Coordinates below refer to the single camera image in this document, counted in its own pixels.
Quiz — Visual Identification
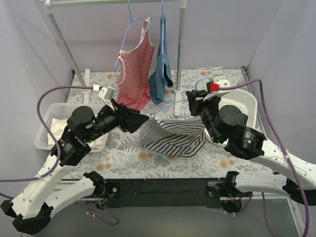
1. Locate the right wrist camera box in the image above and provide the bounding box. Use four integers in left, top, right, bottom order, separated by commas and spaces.
203, 76, 231, 101

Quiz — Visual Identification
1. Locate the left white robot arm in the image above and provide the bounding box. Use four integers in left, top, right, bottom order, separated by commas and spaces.
0, 100, 149, 235

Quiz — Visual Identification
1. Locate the blue tank top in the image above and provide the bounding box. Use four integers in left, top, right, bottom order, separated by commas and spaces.
148, 14, 174, 105

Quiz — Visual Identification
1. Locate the left white plastic basket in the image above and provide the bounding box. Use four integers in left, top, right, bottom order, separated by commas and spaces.
35, 103, 102, 150

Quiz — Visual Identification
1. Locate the white cloth in basket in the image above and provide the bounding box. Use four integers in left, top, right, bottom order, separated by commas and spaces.
47, 118, 108, 151

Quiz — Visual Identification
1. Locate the floral table cloth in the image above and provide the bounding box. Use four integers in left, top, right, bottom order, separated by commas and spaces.
65, 67, 272, 179

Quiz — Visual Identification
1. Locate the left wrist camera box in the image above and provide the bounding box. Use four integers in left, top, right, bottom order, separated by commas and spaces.
92, 84, 116, 106

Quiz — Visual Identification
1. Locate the white plastic basket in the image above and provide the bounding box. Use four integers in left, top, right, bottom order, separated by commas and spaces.
204, 88, 258, 146
35, 103, 102, 150

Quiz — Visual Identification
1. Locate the red striped tank top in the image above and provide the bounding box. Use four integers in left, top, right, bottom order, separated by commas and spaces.
116, 17, 155, 111

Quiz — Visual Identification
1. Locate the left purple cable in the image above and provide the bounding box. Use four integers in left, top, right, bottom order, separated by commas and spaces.
0, 85, 120, 226

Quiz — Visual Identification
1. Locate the white clothes rack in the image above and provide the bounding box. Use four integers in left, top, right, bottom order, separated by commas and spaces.
39, 0, 187, 117

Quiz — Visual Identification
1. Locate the blue wire hanger with red top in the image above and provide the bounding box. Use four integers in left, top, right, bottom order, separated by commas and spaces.
114, 0, 145, 72

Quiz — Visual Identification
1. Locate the right white plastic basket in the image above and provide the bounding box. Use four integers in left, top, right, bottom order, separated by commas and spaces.
204, 88, 258, 146

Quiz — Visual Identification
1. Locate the black base frame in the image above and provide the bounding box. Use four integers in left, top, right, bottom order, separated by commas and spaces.
83, 176, 250, 210

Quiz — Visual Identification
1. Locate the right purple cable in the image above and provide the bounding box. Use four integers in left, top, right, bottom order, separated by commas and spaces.
223, 79, 312, 237

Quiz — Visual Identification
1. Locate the purple cable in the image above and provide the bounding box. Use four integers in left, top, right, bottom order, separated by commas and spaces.
223, 79, 312, 237
0, 85, 120, 226

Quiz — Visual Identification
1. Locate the black white striped tank top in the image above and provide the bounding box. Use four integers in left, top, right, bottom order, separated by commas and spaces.
139, 115, 207, 158

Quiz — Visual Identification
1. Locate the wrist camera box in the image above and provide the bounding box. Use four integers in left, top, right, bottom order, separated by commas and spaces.
92, 84, 116, 106
203, 76, 231, 101

